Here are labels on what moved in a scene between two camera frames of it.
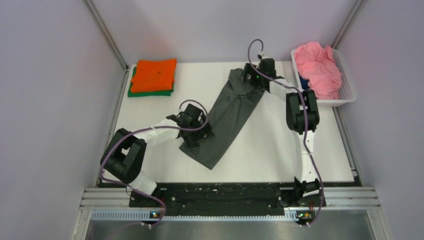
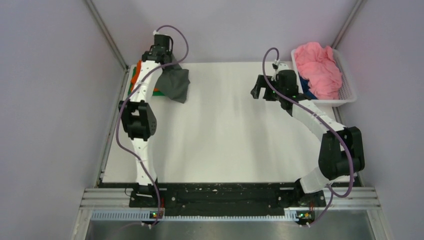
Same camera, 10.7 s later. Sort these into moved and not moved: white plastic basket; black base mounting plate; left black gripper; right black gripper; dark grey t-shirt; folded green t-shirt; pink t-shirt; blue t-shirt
Moved: right black gripper; dark grey t-shirt; left black gripper
Not moved: black base mounting plate; white plastic basket; pink t-shirt; folded green t-shirt; blue t-shirt
